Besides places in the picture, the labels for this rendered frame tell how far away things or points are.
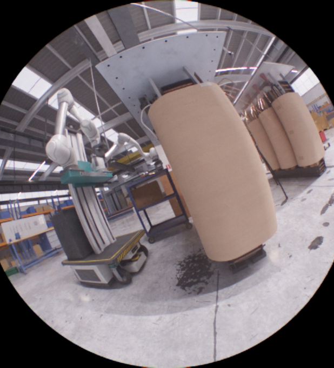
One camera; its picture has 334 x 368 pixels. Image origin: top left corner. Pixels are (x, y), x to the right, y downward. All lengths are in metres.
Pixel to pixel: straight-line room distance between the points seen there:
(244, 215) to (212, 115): 0.47
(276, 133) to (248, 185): 1.69
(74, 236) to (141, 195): 1.04
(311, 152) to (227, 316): 1.86
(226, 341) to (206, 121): 0.95
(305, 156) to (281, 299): 1.65
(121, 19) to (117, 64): 3.48
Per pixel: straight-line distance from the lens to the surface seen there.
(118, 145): 2.05
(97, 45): 9.91
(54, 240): 4.66
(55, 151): 1.06
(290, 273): 0.84
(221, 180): 0.55
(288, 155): 2.24
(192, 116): 0.61
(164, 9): 10.61
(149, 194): 1.81
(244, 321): 0.71
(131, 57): 0.82
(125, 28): 4.33
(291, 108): 1.99
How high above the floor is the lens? 0.65
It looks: 2 degrees up
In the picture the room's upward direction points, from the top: 23 degrees counter-clockwise
